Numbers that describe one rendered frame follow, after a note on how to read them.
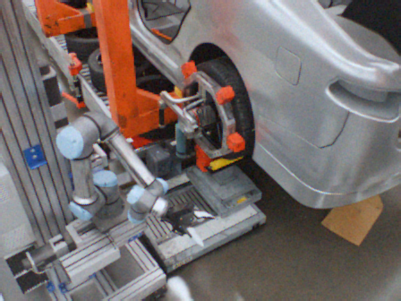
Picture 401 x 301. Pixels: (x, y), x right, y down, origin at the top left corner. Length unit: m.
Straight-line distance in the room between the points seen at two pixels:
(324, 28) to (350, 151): 0.56
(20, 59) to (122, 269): 1.49
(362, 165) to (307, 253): 1.19
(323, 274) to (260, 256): 0.43
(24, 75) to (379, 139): 1.50
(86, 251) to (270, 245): 1.42
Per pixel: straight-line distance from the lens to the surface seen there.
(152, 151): 3.09
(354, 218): 3.38
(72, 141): 1.63
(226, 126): 2.43
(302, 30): 1.94
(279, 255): 3.02
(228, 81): 2.46
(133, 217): 1.74
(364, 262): 3.16
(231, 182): 3.11
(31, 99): 1.80
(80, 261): 2.12
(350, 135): 1.93
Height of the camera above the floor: 2.44
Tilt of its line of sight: 41 degrees down
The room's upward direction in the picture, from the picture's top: straight up
